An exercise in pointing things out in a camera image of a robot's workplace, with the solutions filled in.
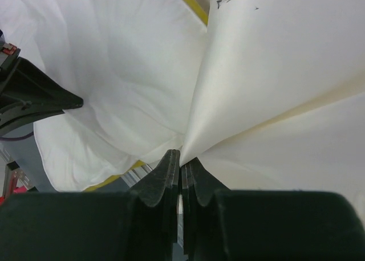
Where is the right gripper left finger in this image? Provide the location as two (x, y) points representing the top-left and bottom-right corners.
(130, 149), (180, 243)

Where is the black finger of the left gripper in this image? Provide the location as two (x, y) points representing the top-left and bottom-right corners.
(1, 57), (83, 136)

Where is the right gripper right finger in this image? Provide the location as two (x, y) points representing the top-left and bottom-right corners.
(181, 158), (228, 258)

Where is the white pillow yellow edge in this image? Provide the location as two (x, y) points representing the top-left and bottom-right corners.
(1, 0), (208, 191)

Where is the cream pillowcase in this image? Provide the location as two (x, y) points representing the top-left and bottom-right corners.
(180, 0), (364, 207)

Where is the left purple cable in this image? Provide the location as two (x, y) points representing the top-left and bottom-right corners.
(0, 131), (35, 144)

